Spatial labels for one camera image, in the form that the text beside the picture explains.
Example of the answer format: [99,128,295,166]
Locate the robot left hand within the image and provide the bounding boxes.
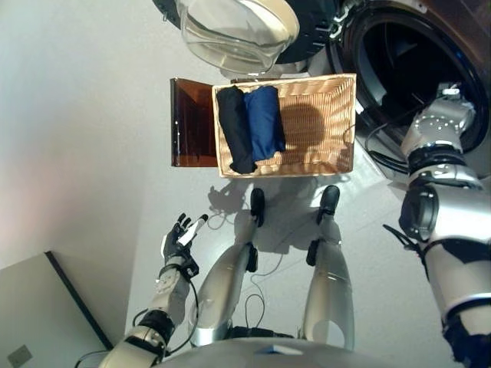
[160,212,210,265]

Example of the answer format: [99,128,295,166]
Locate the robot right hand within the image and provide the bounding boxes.
[437,82,479,116]

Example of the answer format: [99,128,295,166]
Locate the black garment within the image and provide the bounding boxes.
[216,86,258,174]

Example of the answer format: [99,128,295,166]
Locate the blue garment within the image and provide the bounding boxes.
[243,85,287,162]

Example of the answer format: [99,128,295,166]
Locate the grey front-load washing machine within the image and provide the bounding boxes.
[325,0,491,192]

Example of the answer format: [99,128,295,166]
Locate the washing machine glass door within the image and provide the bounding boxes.
[151,0,338,76]

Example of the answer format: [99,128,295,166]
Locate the black robot left foot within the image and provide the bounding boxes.
[249,187,266,227]

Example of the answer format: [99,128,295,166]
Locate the black robot foot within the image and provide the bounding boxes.
[316,185,341,225]
[249,187,266,227]

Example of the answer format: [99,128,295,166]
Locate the brown translucent stand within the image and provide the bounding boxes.
[170,76,283,168]

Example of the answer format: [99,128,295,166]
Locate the wicker laundry basket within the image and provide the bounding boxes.
[211,72,358,179]

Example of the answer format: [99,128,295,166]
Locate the grey cabinet with black edge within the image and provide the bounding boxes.
[0,251,114,368]

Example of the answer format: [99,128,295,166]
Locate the silver robot right leg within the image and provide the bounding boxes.
[302,222,356,350]

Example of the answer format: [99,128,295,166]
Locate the black robot right foot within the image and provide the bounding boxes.
[316,185,341,225]

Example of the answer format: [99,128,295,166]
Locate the thin grey floor cable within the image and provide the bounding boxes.
[206,209,287,292]

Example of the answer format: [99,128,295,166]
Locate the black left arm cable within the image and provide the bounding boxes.
[132,275,200,353]

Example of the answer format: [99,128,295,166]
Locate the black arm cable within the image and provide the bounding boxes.
[132,275,200,353]
[364,114,410,172]

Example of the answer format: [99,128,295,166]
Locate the black floor cable loop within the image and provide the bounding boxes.
[244,293,266,330]

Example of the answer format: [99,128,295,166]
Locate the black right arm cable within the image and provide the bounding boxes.
[364,114,410,172]

